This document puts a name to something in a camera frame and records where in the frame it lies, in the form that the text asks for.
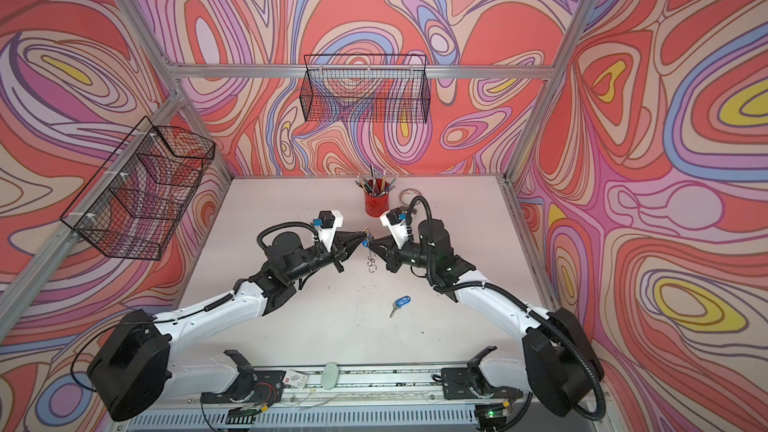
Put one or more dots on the silver metal keyring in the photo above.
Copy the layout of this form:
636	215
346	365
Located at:
371	255

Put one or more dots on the black wire basket back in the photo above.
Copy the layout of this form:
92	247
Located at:
365	88

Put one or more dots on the blue headed key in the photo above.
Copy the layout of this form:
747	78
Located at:
399	304

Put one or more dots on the pencils in cup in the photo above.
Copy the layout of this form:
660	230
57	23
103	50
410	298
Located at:
376	183

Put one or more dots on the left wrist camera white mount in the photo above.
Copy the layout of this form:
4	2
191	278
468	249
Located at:
326	225

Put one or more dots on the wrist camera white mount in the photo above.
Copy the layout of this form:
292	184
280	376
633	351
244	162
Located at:
395	220
326	225

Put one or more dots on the tape roll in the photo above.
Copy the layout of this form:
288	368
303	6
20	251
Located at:
408	194

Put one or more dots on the black wire basket left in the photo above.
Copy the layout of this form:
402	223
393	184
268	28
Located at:
132	206

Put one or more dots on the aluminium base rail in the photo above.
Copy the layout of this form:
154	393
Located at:
404	396

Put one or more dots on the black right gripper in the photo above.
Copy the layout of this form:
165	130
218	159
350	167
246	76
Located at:
389	251

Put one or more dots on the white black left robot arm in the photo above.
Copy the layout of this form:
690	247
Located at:
136	365

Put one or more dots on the red pencil cup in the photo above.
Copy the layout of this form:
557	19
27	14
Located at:
376	205

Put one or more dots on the white oval button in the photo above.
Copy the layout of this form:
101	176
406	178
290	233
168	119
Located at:
330	376

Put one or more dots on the black wire basket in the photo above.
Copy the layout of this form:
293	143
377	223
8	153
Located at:
365	88
132	206

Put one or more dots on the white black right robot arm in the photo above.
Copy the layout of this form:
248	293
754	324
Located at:
557	365

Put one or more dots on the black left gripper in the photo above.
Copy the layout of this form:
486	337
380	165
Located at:
352	242

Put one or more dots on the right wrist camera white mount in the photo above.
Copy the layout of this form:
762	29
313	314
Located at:
395	220

